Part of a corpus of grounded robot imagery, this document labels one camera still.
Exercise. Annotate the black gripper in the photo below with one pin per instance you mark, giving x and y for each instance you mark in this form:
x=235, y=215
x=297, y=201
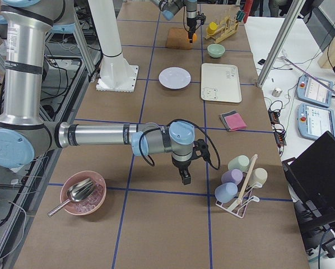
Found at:
x=190, y=21
x=182, y=165

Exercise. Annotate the white round plate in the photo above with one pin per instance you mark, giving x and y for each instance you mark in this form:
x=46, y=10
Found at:
x=174, y=78

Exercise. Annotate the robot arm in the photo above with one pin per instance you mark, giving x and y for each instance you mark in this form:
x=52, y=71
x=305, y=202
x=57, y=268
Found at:
x=37, y=98
x=170, y=8

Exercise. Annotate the cream bear tray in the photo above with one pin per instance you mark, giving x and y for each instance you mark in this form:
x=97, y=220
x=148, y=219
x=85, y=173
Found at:
x=220, y=82

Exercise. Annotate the wooden cutting board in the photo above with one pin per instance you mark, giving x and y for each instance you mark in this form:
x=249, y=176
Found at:
x=177, y=38

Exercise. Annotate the yellow mug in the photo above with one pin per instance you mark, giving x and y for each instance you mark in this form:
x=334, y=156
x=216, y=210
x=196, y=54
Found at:
x=211, y=28

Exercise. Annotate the green bowl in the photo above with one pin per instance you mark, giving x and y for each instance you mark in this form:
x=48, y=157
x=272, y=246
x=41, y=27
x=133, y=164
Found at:
x=216, y=50

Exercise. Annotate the wooden dish rack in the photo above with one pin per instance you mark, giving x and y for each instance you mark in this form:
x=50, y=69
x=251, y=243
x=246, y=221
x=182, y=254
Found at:
x=227, y=26

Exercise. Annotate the blue cup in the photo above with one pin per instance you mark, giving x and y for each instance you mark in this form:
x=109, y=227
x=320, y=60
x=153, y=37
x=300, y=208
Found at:
x=226, y=192

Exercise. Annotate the purple cup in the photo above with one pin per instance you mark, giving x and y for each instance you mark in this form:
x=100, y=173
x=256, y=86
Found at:
x=232, y=176

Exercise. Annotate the dark green mug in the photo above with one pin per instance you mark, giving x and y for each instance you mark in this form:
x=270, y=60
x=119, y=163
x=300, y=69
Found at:
x=240, y=16

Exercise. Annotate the green cup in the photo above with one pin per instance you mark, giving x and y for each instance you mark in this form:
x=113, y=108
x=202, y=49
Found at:
x=240, y=162

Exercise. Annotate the white cup rack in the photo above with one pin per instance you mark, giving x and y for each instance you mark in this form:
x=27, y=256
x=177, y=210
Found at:
x=239, y=204

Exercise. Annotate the red cylinder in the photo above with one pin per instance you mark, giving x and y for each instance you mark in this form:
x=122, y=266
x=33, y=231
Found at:
x=247, y=7

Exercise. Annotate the pink cloth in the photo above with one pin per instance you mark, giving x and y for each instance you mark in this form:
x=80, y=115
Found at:
x=234, y=122

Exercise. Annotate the beige cup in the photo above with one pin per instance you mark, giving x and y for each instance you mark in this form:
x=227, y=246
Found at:
x=259, y=175

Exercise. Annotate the small metal cylinder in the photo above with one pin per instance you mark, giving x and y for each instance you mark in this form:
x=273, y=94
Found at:
x=277, y=92

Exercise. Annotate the metal scoop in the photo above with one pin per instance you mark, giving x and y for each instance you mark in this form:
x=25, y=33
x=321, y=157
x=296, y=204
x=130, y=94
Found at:
x=76, y=193

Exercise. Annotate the black laptop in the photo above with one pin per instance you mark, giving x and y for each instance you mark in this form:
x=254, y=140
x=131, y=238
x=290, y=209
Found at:
x=312, y=177

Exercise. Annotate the lower teach pendant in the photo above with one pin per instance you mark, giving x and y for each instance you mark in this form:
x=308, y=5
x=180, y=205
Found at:
x=313, y=121

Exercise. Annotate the teach pendant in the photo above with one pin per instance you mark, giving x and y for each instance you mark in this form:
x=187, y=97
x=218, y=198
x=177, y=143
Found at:
x=313, y=92
x=313, y=121

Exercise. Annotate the upper teach pendant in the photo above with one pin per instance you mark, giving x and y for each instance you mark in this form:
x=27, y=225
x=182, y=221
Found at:
x=313, y=92

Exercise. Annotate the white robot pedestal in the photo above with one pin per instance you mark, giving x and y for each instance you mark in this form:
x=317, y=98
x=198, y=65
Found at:
x=116, y=74

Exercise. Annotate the aluminium frame post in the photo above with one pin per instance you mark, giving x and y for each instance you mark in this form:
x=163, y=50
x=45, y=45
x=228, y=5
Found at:
x=279, y=41

